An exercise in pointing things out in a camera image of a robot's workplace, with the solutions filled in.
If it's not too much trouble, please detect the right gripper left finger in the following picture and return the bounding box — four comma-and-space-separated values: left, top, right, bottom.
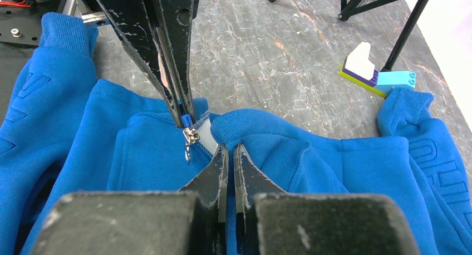
31, 145, 229, 254

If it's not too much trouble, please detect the silver zipper slider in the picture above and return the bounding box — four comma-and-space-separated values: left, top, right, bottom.
183, 125, 200, 162

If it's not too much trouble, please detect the toy brick stack white blue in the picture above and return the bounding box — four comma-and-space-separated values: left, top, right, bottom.
338, 42, 416, 98

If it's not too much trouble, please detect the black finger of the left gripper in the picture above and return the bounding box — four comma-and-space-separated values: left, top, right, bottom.
96, 0, 183, 128
148, 0, 199, 122

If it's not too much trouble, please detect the black music stand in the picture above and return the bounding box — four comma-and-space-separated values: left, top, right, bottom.
263, 0, 410, 74

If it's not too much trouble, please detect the blue zip-up jacket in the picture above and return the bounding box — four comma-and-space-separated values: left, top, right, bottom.
1, 13, 471, 254

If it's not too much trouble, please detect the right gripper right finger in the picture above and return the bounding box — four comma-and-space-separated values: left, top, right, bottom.
234, 144, 420, 254

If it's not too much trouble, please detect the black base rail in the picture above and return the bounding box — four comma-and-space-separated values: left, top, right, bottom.
1, 0, 109, 47

